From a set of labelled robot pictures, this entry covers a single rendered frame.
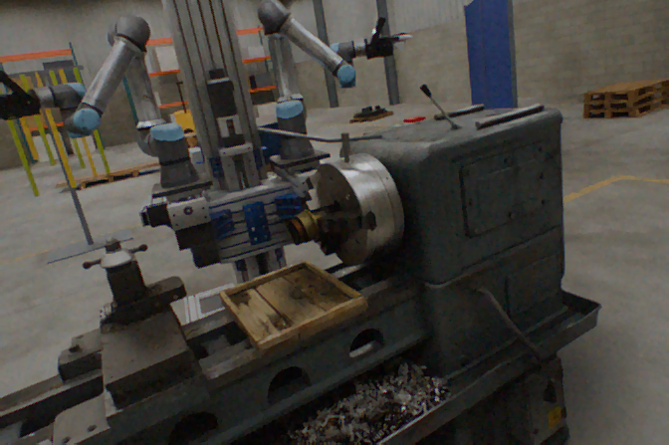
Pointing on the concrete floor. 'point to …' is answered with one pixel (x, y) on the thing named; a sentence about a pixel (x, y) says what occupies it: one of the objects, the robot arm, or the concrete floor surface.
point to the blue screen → (492, 45)
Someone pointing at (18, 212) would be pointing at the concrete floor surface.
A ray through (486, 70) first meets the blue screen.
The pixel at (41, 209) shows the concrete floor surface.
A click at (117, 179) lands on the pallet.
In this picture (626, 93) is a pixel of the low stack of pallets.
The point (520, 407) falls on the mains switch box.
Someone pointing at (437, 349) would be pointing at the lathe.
